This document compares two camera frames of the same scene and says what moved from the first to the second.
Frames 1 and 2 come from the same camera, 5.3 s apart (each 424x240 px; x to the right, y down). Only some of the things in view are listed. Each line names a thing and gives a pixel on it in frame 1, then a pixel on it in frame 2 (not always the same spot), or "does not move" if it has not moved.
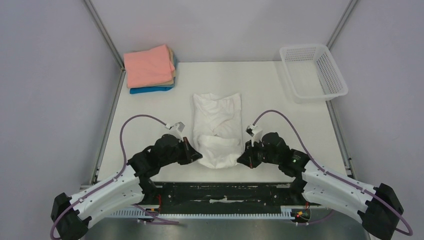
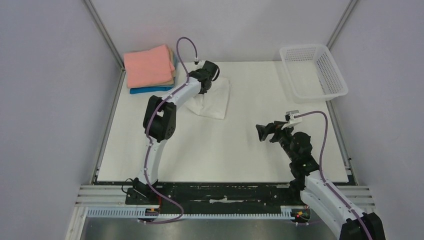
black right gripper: [252, 155] -> [273, 131]
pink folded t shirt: [148, 67] does not move
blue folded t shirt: [161, 88] does not move
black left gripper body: [179, 155] -> [205, 90]
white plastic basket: [312, 74] does not move
